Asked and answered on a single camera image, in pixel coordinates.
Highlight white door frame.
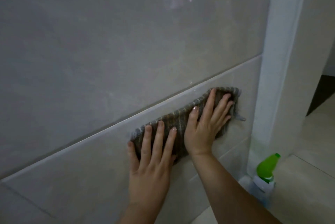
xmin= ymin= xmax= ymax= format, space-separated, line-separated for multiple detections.
xmin=247 ymin=0 xmax=312 ymax=178

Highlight grey striped cleaning cloth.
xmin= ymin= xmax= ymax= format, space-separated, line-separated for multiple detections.
xmin=129 ymin=87 xmax=247 ymax=166

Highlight person's right forearm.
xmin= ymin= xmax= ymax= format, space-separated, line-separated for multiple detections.
xmin=188 ymin=153 xmax=284 ymax=224

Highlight person's right hand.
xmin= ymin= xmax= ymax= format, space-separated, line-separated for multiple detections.
xmin=184 ymin=88 xmax=235 ymax=157

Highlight person's left forearm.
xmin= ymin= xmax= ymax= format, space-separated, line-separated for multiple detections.
xmin=116 ymin=200 xmax=171 ymax=224

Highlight green capped spray bottle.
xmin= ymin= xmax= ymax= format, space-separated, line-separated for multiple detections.
xmin=247 ymin=153 xmax=281 ymax=209

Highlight person's left hand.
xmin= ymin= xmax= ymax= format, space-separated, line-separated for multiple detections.
xmin=127 ymin=120 xmax=177 ymax=206

